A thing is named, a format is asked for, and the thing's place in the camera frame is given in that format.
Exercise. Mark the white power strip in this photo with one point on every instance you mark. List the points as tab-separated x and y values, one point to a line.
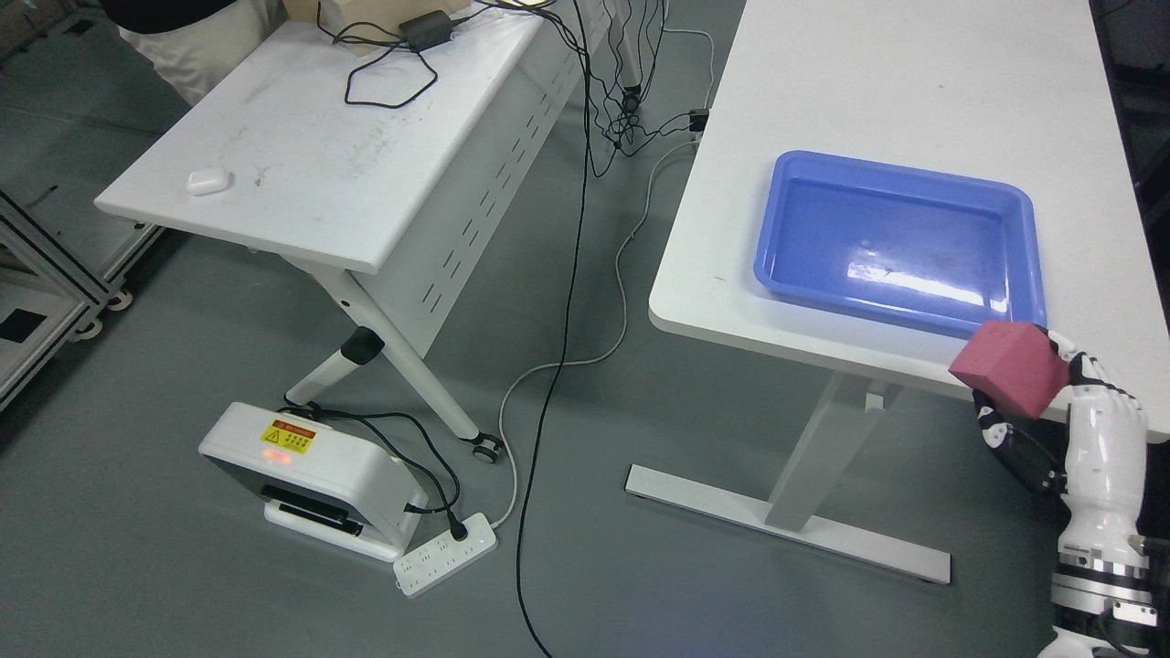
423	568

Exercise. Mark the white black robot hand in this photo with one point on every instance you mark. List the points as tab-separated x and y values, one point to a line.
1105	459

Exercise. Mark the aluminium frame cart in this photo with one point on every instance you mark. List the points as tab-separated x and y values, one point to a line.
50	297

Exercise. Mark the pink foam block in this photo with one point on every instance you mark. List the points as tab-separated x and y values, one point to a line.
1014	364

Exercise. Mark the white standing desk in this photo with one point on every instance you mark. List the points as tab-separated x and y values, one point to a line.
1014	92

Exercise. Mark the white power station box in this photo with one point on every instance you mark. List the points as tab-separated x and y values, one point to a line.
318	481

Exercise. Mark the person in white trousers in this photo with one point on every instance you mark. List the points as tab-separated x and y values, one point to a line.
194	45

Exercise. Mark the black power adapter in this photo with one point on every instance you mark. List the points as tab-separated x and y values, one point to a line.
427	31

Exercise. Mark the white earbuds case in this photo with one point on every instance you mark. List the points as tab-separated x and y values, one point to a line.
209	180

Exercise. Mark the blue plastic tray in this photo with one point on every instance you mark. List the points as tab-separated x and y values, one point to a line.
934	252

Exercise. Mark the white folding table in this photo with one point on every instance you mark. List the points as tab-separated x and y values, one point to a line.
387	209

